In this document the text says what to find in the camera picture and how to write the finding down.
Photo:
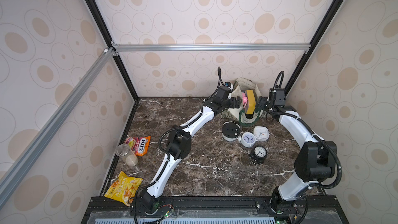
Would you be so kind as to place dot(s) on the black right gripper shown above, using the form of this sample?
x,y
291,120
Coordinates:
x,y
263,103

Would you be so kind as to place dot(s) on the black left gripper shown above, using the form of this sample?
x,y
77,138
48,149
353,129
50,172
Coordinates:
x,y
238,102

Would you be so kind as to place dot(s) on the yellow square alarm clock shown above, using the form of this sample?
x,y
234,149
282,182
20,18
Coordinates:
x,y
250,106

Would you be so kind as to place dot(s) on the pink twin-bell alarm clock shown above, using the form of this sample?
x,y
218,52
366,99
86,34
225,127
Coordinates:
x,y
245,100

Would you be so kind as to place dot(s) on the cream canvas tote bag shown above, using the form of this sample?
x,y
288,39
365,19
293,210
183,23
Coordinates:
x,y
246,115

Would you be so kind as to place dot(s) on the white clock black back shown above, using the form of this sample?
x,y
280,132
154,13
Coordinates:
x,y
230,131

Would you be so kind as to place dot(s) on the small white round clock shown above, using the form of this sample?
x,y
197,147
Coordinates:
x,y
247,139

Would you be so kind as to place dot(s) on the small black twin-bell clock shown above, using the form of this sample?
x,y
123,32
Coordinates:
x,y
258,154

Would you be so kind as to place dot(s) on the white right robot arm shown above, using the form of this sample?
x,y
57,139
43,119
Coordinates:
x,y
317,164

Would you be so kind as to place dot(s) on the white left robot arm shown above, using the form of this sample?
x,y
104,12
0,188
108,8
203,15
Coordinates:
x,y
176,143

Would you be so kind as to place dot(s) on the white square orange-number clock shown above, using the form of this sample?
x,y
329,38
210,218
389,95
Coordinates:
x,y
261,133

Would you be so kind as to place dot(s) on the Fox's candy bag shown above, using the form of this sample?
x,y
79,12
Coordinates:
x,y
138,145

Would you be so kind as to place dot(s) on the clear plastic jar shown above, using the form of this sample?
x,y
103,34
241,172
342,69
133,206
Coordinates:
x,y
125,153

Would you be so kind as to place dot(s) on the yellow snack packet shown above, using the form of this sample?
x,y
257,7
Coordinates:
x,y
123,189

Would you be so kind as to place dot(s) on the aluminium frame bar rear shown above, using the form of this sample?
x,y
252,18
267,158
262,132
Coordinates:
x,y
117,48

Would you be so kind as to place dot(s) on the aluminium frame bar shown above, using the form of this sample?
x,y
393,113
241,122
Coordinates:
x,y
24,163
117,48

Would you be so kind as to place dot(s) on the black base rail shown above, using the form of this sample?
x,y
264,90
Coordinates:
x,y
221,210

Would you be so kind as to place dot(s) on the aluminium frame bar left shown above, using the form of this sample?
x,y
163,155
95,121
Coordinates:
x,y
24,163

